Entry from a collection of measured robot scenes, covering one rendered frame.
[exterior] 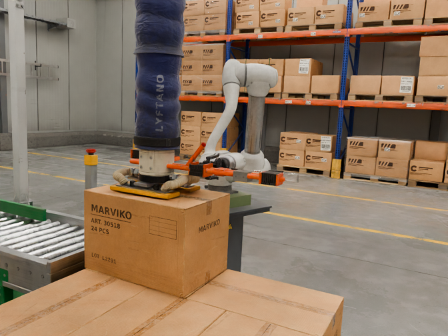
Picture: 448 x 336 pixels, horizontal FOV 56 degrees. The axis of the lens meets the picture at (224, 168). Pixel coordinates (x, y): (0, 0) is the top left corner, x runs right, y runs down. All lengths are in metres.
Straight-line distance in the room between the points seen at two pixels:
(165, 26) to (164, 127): 0.45
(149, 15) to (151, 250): 1.04
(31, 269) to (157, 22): 1.33
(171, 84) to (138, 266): 0.85
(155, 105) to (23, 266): 1.05
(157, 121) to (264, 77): 0.77
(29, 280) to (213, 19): 8.69
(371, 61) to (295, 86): 1.95
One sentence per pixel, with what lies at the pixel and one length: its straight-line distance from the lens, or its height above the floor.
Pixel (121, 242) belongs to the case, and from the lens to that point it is 2.04.
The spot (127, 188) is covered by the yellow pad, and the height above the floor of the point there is 0.97.
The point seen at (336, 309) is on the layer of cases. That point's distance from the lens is 1.93.
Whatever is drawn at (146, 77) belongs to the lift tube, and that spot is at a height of 1.49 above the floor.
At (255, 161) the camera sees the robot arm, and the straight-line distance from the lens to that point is 2.62.
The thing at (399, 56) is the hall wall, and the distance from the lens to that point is 10.20.
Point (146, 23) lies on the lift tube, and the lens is 1.99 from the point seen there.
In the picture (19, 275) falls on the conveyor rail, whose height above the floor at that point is 0.49.
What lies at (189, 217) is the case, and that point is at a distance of 1.80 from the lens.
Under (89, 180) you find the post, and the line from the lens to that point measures 3.08.
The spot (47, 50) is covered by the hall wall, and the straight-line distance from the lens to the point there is 13.33.
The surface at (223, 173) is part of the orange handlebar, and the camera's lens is 1.85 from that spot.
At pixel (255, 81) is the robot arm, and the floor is 1.53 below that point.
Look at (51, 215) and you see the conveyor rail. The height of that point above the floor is 0.58.
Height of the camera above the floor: 1.37
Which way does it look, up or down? 8 degrees down
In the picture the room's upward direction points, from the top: 2 degrees clockwise
